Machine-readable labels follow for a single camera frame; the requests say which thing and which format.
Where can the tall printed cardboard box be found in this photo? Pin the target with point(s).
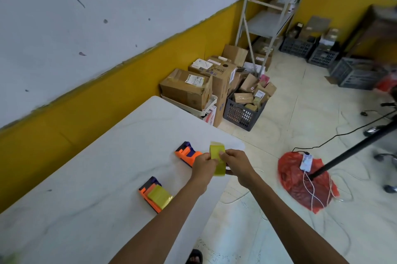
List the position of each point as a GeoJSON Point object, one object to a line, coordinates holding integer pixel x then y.
{"type": "Point", "coordinates": [221, 77]}

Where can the large brown cardboard box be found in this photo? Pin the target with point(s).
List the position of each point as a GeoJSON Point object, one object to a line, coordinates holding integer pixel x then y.
{"type": "Point", "coordinates": [184, 88]}

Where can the person's left fingers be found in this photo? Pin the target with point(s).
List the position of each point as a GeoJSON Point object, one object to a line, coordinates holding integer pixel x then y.
{"type": "Point", "coordinates": [213, 161]}

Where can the white metal shelving rack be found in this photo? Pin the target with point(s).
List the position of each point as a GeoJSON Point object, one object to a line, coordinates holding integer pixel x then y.
{"type": "Point", "coordinates": [269, 21]}

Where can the black crate of parcels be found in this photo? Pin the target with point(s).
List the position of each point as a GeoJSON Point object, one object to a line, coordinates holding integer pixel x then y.
{"type": "Point", "coordinates": [240, 116]}

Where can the person's right hand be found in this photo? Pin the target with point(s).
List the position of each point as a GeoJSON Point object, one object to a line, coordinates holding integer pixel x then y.
{"type": "Point", "coordinates": [240, 167]}

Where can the black plastic crate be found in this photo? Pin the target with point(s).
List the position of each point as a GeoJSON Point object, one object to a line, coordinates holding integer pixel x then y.
{"type": "Point", "coordinates": [323, 57]}
{"type": "Point", "coordinates": [297, 46]}

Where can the person's left hand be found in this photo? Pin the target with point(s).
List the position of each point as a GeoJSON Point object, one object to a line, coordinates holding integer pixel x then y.
{"type": "Point", "coordinates": [202, 167]}

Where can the black sandal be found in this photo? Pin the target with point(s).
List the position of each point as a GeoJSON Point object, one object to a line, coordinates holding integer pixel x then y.
{"type": "Point", "coordinates": [194, 257]}

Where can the small plain cardboard box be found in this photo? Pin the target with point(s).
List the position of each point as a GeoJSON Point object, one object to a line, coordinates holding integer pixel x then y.
{"type": "Point", "coordinates": [235, 55]}

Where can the large grey plastic crate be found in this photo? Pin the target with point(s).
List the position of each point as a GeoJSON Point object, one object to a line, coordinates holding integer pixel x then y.
{"type": "Point", "coordinates": [356, 74]}

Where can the black stand pole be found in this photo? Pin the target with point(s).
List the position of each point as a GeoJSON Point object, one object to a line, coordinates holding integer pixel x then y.
{"type": "Point", "coordinates": [356, 149]}

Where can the red sack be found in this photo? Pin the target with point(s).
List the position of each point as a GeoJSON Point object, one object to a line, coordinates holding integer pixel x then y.
{"type": "Point", "coordinates": [387, 82]}

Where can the white flat tray box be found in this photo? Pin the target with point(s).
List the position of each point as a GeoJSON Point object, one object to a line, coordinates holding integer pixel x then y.
{"type": "Point", "coordinates": [204, 111]}

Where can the brown wooden furniture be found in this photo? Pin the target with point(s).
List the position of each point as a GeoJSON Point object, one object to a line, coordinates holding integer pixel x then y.
{"type": "Point", "coordinates": [373, 32]}

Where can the person's right forearm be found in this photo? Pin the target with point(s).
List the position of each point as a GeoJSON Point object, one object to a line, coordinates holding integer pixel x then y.
{"type": "Point", "coordinates": [288, 226]}

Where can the orange purple tape dispenser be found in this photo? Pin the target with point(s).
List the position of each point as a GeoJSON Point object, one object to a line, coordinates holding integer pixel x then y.
{"type": "Point", "coordinates": [147, 191]}
{"type": "Point", "coordinates": [187, 153]}

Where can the white power adapter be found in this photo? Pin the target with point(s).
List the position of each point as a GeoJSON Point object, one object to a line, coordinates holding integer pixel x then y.
{"type": "Point", "coordinates": [306, 162]}

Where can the person's right fingers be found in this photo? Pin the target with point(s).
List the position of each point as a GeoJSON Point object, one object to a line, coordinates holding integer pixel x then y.
{"type": "Point", "coordinates": [225, 156]}

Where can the red plastic bag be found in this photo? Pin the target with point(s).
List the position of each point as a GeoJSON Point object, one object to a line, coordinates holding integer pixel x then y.
{"type": "Point", "coordinates": [294, 183]}

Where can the chair wheel base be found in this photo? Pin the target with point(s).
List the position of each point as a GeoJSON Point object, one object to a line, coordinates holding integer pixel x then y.
{"type": "Point", "coordinates": [384, 155]}

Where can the person's left forearm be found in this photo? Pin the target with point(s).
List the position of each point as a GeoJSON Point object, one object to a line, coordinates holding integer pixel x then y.
{"type": "Point", "coordinates": [161, 226]}

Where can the pile of small cardboard parcels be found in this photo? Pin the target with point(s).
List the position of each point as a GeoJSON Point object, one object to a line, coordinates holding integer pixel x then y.
{"type": "Point", "coordinates": [254, 90]}

